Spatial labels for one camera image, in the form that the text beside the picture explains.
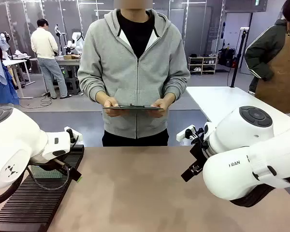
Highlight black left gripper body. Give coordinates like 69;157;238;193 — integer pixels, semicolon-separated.
37;158;72;175

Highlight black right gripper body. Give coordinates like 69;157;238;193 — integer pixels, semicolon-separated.
189;140;210;171

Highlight grey clipboard with paper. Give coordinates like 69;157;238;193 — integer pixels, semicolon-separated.
102;104;164;111

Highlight person's left forearm grey sleeve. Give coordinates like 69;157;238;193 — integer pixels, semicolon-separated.
159;70;191;102

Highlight person's right forearm grey sleeve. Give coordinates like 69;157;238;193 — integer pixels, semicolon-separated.
77;70;107;103

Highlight black slotted PCB rack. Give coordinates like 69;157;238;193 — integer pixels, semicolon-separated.
0;144;85;232

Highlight person's left hand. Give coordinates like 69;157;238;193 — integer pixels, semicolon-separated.
150;98;172;118

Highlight person's right hand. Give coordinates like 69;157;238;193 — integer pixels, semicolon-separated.
103;96;119;117

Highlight white table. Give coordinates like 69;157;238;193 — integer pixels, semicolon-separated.
185;86;290;137

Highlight grey step stool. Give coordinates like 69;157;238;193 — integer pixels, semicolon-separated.
63;72;81;95

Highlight white shoe shelf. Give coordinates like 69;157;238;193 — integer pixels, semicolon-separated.
188;56;218;75

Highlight black equipment cases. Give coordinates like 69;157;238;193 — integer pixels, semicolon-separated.
218;47;238;68

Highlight grey background workbench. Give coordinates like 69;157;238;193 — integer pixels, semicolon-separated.
29;57;82;95

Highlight person in blue shirt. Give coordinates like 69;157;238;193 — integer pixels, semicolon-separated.
0;27;20;109

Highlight white background desk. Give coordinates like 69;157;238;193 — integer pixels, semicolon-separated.
1;58;36;100

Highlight black stand pole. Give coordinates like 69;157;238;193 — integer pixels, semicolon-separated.
230;27;250;88

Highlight person in grey hoodie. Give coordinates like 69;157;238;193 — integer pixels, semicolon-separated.
77;8;191;147

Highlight person in brown apron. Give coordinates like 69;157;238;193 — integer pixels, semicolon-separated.
244;0;290;114

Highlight man in white sweater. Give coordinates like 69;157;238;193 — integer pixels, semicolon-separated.
30;18;70;100

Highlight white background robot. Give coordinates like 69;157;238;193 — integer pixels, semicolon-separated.
64;31;85;55

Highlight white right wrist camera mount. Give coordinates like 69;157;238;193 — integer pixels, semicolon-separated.
176;124;197;142

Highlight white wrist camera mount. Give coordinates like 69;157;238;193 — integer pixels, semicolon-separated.
64;126;84;144
176;124;197;142

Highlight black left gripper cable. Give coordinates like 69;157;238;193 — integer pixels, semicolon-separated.
26;159;72;192

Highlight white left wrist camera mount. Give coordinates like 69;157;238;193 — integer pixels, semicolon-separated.
64;126;84;144

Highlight black floor cable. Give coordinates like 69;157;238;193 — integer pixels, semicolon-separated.
19;91;55;109

